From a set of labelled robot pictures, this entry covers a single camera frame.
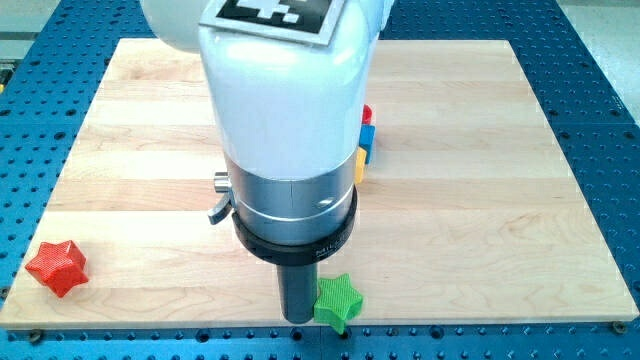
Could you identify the green star block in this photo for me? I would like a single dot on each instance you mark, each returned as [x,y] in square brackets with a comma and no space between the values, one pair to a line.
[337,303]

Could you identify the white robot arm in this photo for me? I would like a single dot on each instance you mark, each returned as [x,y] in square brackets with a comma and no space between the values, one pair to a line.
[288,81]

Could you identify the red star block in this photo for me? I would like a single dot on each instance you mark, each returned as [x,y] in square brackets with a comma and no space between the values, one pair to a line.
[60,267]

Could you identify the yellow block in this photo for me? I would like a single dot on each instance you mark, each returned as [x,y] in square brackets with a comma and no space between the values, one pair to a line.
[360,165]

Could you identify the blue block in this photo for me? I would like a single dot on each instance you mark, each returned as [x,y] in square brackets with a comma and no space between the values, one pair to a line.
[366,140]

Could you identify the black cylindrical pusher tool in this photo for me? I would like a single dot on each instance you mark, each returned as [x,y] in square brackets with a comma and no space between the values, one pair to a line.
[297,264]

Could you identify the wooden board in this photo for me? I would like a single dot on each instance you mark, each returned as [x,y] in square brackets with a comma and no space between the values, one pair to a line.
[468,211]

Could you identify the fiducial marker tag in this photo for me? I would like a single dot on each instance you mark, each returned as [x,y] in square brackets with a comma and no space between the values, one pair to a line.
[304,21]

